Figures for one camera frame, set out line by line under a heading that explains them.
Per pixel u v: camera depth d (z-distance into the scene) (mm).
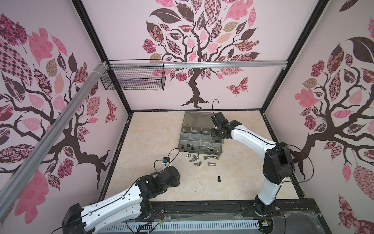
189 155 926
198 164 899
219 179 834
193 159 920
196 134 1029
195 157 926
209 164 899
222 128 646
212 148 953
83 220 417
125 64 902
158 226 694
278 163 474
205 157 923
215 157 923
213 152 926
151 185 552
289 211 730
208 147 957
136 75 948
